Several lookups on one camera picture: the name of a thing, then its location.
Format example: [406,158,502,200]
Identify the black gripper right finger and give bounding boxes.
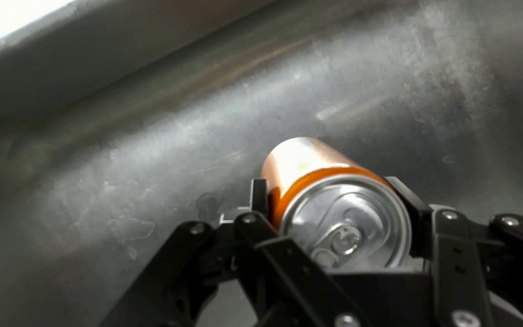
[386,176,523,327]

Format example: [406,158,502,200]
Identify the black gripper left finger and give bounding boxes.
[97,178,366,327]

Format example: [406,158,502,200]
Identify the orange drink can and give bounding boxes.
[259,135,413,275]

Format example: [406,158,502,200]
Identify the stainless steel double sink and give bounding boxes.
[0,0,523,327]

